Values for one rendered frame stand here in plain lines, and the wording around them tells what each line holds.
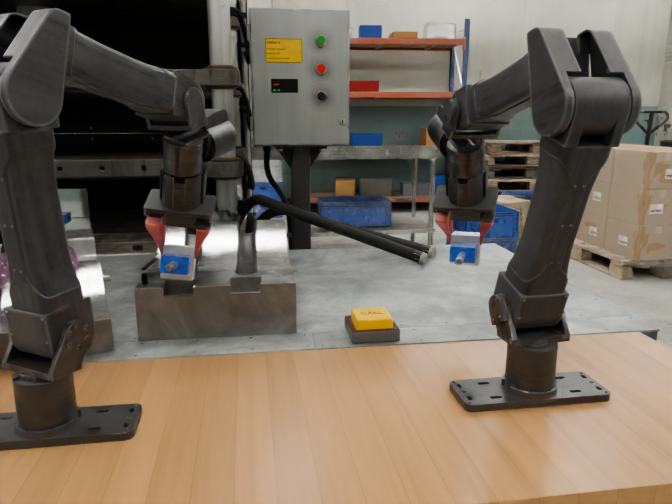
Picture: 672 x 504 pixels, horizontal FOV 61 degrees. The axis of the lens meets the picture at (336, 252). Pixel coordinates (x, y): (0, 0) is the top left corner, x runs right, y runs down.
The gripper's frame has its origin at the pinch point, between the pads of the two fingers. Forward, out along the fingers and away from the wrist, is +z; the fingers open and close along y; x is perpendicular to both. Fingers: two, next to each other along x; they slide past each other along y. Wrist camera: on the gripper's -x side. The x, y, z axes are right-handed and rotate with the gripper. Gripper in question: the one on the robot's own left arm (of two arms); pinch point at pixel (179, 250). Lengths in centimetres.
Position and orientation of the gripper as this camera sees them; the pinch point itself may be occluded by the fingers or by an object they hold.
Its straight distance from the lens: 96.0
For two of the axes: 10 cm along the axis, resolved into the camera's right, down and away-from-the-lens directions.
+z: -1.7, 8.3, 5.3
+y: -9.8, -1.1, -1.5
